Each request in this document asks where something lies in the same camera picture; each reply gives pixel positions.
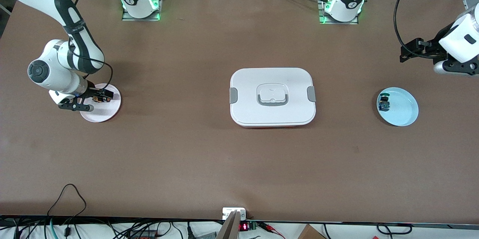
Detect pink round plate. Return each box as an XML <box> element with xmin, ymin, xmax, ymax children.
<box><xmin>79</xmin><ymin>83</ymin><xmax>122</xmax><ymax>123</ymax></box>

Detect light blue round plate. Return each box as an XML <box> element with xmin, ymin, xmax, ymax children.
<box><xmin>376</xmin><ymin>87</ymin><xmax>419</xmax><ymax>126</ymax></box>

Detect metal base mounting plate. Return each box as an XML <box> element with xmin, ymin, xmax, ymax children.
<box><xmin>122</xmin><ymin>0</ymin><xmax>164</xmax><ymax>21</ymax></box>
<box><xmin>318</xmin><ymin>0</ymin><xmax>359</xmax><ymax>25</ymax></box>

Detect white lidded lunch box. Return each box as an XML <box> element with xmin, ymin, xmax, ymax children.
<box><xmin>229</xmin><ymin>68</ymin><xmax>317</xmax><ymax>128</ymax></box>

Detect brown cardboard box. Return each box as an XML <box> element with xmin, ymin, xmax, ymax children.
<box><xmin>298</xmin><ymin>224</ymin><xmax>327</xmax><ymax>239</ymax></box>

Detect red clip lead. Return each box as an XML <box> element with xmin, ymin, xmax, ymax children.
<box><xmin>260</xmin><ymin>222</ymin><xmax>286</xmax><ymax>239</ymax></box>

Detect blue switch with green knob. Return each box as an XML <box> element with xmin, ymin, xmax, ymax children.
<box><xmin>379</xmin><ymin>92</ymin><xmax>391</xmax><ymax>113</ymax></box>

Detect thin black looped cable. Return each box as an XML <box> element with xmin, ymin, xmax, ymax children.
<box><xmin>47</xmin><ymin>184</ymin><xmax>87</xmax><ymax>218</ymax></box>

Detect small white mount block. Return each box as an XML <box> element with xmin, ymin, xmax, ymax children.
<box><xmin>222</xmin><ymin>208</ymin><xmax>247</xmax><ymax>220</ymax></box>

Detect grey aluminium camera mast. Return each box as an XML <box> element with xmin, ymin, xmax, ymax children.
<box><xmin>216</xmin><ymin>211</ymin><xmax>241</xmax><ymax>239</ymax></box>

